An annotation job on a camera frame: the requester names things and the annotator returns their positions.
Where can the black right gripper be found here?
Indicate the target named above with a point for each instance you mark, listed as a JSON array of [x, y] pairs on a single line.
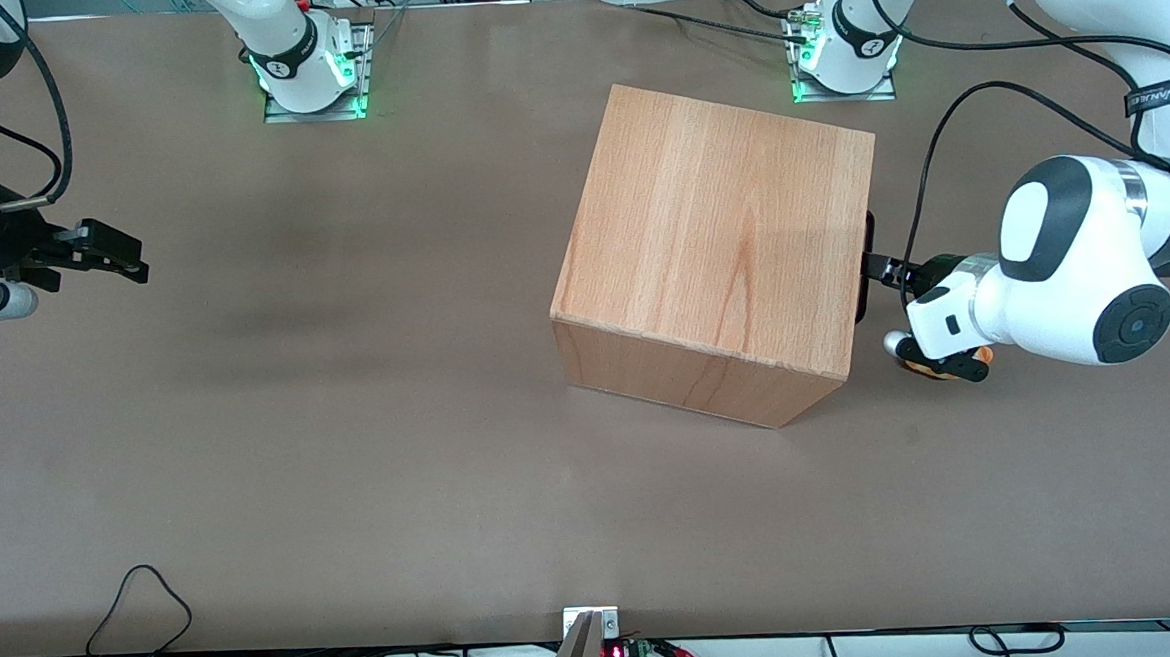
[[0, 247]]

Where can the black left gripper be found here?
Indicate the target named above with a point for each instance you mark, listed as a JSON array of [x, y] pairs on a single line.
[[935, 273]]

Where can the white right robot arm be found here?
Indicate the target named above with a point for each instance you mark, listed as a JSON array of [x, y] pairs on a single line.
[[285, 44]]

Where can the wooden drawer cabinet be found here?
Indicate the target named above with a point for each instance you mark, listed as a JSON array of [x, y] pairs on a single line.
[[720, 231]]

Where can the orange striped toy bread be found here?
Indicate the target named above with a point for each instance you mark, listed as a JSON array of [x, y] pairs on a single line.
[[920, 369]]

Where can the red digit voltage display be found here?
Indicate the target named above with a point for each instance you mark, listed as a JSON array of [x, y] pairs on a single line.
[[614, 654]]

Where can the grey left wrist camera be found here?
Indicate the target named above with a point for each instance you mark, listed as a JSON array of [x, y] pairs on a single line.
[[960, 367]]

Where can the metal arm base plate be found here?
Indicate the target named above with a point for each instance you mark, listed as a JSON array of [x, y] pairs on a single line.
[[883, 88], [356, 75]]

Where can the small metal bracket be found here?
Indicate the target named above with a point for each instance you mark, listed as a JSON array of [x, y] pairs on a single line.
[[610, 623]]

